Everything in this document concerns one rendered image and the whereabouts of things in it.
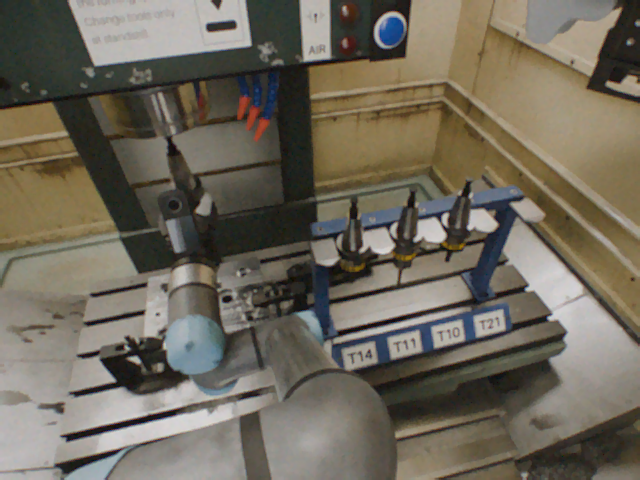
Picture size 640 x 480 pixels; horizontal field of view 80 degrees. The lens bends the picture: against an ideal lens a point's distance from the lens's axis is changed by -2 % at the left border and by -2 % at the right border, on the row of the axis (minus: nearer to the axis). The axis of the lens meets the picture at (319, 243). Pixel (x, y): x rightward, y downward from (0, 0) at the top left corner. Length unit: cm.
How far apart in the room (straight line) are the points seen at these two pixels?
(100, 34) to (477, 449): 108
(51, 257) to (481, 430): 176
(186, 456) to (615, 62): 38
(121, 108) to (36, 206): 134
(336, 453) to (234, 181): 111
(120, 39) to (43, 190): 146
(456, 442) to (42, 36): 108
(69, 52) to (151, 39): 8
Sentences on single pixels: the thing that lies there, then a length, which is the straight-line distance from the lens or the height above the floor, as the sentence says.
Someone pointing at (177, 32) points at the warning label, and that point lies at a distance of 45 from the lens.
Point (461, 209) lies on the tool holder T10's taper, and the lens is 79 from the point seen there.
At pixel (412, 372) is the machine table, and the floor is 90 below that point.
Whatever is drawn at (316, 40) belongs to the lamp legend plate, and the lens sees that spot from 47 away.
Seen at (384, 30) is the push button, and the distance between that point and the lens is 48.
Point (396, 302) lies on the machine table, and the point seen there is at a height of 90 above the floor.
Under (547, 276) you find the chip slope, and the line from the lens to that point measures 138.
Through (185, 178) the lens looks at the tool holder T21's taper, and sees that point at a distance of 75.
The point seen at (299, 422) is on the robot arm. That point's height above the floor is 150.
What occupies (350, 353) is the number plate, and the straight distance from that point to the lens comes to 93.
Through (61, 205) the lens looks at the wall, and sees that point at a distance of 191.
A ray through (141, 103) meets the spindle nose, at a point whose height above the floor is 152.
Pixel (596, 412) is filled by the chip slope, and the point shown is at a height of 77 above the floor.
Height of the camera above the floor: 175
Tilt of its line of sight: 44 degrees down
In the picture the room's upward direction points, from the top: 3 degrees counter-clockwise
